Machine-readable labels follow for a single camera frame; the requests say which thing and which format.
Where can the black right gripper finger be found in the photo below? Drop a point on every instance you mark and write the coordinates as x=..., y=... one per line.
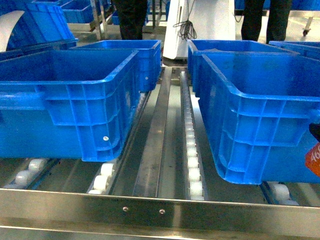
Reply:
x=314, y=129

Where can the orange cylindrical cap 4680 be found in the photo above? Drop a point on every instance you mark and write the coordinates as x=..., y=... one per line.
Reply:
x=312, y=159

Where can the white robot base pillar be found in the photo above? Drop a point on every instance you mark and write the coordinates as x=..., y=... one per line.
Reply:
x=211, y=19

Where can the stainless steel roller shelf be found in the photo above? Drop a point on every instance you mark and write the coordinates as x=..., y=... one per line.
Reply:
x=164, y=186

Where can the front right blue bin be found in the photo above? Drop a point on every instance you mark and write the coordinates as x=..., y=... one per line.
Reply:
x=256, y=109

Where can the blue bin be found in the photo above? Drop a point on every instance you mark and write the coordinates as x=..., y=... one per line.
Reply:
x=149, y=58
x=72, y=104
x=256, y=109
x=200, y=46

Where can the rear right blue bin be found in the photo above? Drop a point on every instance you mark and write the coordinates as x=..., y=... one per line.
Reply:
x=200, y=46

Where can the rear left blue bin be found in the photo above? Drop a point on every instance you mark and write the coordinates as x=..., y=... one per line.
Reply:
x=149, y=58

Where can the front left blue bin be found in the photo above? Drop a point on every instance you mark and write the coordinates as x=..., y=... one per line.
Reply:
x=72, y=104

